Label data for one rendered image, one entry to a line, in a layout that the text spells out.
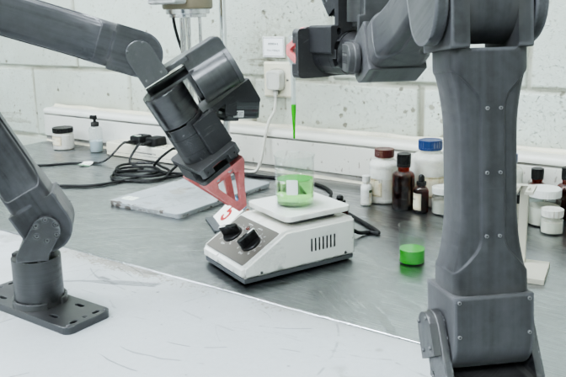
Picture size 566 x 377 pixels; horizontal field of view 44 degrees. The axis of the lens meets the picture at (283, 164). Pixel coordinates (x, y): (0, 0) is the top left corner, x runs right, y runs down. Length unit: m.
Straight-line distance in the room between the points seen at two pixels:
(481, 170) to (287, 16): 1.17
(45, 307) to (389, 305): 0.44
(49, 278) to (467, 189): 0.58
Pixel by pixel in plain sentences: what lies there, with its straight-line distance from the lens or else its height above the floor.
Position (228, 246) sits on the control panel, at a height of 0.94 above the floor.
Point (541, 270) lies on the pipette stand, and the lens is 1.08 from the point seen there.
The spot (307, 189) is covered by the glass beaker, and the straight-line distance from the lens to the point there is 1.04.
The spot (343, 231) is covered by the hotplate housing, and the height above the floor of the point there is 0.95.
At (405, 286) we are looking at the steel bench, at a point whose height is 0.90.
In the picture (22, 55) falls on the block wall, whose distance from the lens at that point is 2.44.
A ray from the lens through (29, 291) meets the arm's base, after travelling 0.96.
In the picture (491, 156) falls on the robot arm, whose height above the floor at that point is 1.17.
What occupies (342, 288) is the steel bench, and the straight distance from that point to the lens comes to 0.99.
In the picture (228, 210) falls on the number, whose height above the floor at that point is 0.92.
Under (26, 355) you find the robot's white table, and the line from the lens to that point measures 0.87.
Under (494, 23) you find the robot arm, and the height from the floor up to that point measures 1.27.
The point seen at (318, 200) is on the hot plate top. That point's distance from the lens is 1.10.
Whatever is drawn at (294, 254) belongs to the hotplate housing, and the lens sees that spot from 1.03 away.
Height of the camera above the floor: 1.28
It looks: 12 degrees down
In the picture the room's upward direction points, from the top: 1 degrees counter-clockwise
